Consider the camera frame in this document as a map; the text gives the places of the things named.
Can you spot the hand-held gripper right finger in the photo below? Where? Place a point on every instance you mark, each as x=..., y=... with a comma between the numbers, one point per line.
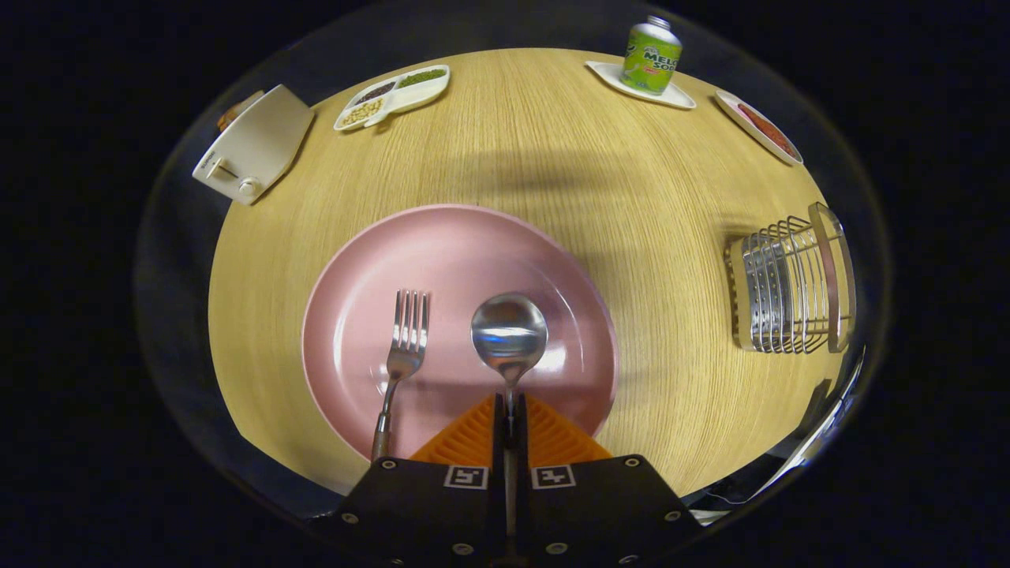
x=600, y=513

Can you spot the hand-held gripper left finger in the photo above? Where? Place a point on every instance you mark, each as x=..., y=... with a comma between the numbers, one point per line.
x=426, y=513

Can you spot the silver spoon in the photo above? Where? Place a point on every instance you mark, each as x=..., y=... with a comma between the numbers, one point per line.
x=509, y=331

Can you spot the silver fork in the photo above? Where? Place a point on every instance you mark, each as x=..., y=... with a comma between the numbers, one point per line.
x=406, y=347

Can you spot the pink plate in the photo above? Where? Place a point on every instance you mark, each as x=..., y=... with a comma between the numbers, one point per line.
x=458, y=252

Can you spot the white toaster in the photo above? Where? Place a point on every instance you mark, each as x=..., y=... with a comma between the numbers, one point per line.
x=260, y=146

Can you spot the heap of yellow beans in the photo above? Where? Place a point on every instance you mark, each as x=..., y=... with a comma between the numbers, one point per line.
x=363, y=112

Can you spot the white oval dish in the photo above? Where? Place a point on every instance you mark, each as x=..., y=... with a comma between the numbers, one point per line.
x=750, y=126

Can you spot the white divided dish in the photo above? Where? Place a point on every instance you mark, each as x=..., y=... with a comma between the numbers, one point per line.
x=418, y=95

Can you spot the white square coaster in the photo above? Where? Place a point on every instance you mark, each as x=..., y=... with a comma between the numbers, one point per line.
x=678, y=99

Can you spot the heap of dark red beans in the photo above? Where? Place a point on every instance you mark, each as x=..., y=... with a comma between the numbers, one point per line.
x=377, y=91

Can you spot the heap of green beans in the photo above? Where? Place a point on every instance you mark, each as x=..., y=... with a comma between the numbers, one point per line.
x=421, y=77

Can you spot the brown toast slice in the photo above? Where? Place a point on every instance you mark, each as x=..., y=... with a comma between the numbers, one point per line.
x=230, y=116

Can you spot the green soda bottle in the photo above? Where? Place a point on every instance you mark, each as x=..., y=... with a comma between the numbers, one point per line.
x=651, y=59

